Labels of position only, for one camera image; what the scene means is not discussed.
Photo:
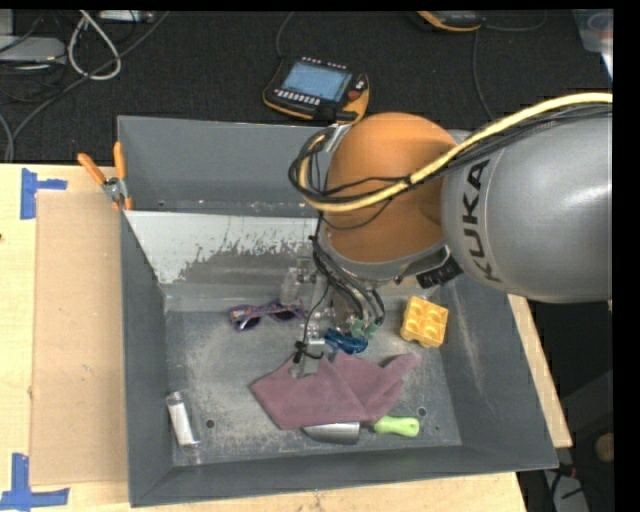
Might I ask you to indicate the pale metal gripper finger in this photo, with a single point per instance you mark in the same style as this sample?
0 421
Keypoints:
296 285
311 356

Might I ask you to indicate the blue clear plastic clip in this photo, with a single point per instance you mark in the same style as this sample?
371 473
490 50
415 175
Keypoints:
347 343

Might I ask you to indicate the purple cloth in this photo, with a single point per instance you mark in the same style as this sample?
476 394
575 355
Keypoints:
320 397

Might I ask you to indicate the purple sunglasses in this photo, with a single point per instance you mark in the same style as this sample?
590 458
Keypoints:
247 317

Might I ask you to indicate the grey metal bin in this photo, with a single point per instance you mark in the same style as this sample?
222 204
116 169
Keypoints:
240 350

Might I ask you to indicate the yellow toy building block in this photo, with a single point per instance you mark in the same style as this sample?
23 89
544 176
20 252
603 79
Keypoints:
425 322

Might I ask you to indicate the clear and white small tube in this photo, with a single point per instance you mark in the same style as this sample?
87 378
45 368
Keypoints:
181 420

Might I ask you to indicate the brown cardboard board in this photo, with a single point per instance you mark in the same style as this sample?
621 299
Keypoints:
75 325

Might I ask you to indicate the black cylinder on white bracket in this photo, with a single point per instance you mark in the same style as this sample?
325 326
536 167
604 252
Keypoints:
439 274

